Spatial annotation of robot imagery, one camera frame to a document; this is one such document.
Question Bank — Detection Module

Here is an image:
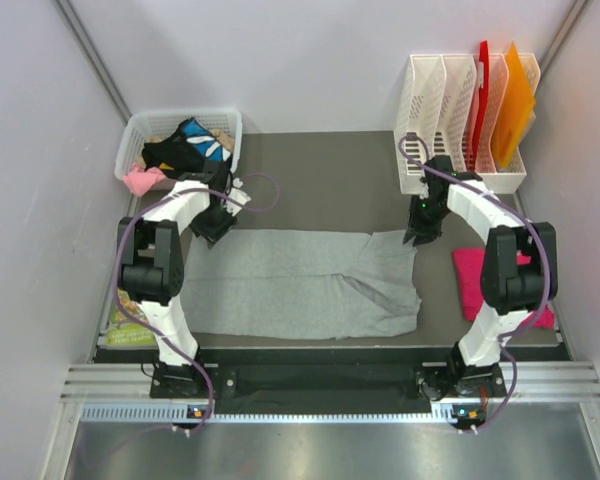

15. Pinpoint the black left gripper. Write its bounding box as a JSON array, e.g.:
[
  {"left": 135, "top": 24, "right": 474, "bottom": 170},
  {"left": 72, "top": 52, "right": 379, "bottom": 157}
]
[{"left": 188, "top": 201, "right": 239, "bottom": 248}]

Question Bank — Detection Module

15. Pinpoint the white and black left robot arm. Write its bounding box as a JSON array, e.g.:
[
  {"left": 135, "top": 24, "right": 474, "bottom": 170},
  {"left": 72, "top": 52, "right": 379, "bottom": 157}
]
[{"left": 116, "top": 160, "right": 237, "bottom": 397}]

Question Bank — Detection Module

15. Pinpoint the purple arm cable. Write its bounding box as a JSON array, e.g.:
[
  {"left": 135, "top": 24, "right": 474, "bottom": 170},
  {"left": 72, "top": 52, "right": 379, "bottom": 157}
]
[
  {"left": 115, "top": 172, "right": 280, "bottom": 435},
  {"left": 397, "top": 133, "right": 554, "bottom": 435}
]

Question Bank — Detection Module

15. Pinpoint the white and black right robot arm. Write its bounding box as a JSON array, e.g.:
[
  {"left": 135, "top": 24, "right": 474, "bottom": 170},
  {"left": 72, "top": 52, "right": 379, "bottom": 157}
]
[{"left": 404, "top": 156, "right": 557, "bottom": 396}]

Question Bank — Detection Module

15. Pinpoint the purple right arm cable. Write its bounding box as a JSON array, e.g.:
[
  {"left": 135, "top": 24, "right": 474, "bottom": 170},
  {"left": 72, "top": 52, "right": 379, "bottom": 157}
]
[{"left": 397, "top": 133, "right": 554, "bottom": 435}]

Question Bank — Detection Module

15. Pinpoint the folded magenta t shirt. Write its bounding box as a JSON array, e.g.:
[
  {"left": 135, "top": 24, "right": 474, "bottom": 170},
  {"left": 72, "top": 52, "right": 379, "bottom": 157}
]
[{"left": 452, "top": 247, "right": 556, "bottom": 329}]

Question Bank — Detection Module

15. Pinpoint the aluminium frame rail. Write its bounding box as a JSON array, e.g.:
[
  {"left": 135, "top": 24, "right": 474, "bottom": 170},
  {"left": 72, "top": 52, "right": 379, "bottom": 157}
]
[{"left": 60, "top": 362, "right": 600, "bottom": 426}]

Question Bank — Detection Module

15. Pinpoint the green children's book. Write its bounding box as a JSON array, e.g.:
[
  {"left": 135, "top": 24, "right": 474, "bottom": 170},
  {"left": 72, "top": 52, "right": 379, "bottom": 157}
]
[{"left": 103, "top": 290, "right": 157, "bottom": 349}]

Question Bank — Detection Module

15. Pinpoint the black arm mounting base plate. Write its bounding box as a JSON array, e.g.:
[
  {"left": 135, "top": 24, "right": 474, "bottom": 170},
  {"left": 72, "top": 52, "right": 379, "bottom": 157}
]
[{"left": 150, "top": 347, "right": 506, "bottom": 407}]

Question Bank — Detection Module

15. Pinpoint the light pink t shirt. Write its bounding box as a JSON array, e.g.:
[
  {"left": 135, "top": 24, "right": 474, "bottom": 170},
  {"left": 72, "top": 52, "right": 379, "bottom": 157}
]
[{"left": 122, "top": 165, "right": 166, "bottom": 197}]

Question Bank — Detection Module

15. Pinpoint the white plastic laundry basket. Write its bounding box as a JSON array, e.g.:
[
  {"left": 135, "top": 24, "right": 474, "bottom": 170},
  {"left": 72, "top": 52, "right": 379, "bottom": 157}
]
[{"left": 114, "top": 108, "right": 243, "bottom": 181}]

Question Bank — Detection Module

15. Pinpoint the grey t shirt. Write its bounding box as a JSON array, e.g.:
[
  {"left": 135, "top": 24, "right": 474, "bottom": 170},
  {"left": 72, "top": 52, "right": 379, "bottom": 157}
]
[{"left": 181, "top": 230, "right": 421, "bottom": 340}]

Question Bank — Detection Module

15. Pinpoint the red plastic folder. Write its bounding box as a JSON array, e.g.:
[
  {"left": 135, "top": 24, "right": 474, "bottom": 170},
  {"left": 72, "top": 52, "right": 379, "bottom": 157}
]
[{"left": 471, "top": 40, "right": 490, "bottom": 169}]

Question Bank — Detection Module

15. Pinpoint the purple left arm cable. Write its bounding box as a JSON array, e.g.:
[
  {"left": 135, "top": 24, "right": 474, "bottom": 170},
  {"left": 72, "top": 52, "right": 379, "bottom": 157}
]
[{"left": 115, "top": 172, "right": 280, "bottom": 435}]

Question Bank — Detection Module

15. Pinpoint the black and blue t shirt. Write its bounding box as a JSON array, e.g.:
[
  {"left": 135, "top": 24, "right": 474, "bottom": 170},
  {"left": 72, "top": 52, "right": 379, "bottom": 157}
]
[{"left": 141, "top": 117, "right": 233, "bottom": 174}]

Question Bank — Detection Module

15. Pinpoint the orange plastic folder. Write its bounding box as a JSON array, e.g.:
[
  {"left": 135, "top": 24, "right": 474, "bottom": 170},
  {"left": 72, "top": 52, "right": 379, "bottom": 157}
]
[{"left": 491, "top": 42, "right": 541, "bottom": 170}]

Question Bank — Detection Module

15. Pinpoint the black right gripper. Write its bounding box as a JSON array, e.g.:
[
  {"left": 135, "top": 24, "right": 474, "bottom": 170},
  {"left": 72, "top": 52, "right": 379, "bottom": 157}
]
[{"left": 403, "top": 195, "right": 450, "bottom": 247}]

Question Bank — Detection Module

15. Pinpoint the white file organiser rack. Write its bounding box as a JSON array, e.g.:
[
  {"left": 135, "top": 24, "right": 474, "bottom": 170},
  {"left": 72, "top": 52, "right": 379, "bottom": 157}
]
[{"left": 393, "top": 54, "right": 527, "bottom": 195}]

